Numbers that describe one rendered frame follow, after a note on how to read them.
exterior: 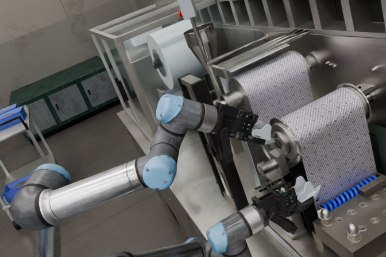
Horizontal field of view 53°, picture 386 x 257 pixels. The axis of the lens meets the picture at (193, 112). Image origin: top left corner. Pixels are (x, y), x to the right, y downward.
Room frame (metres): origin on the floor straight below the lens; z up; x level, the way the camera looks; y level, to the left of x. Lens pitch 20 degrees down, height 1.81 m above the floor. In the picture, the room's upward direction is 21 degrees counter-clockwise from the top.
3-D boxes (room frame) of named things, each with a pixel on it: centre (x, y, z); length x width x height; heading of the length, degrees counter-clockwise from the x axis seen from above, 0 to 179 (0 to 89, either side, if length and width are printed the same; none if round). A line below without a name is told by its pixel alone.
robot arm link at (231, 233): (0.88, 0.03, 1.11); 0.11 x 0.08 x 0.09; 104
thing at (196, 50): (1.73, -0.15, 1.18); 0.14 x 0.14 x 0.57
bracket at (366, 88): (1.08, -0.51, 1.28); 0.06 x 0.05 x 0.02; 104
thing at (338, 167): (0.97, -0.36, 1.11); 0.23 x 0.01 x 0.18; 104
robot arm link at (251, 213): (0.90, -0.05, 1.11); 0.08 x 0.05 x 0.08; 14
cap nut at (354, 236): (0.79, -0.28, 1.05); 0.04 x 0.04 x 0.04
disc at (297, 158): (1.00, -0.22, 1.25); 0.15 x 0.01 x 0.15; 14
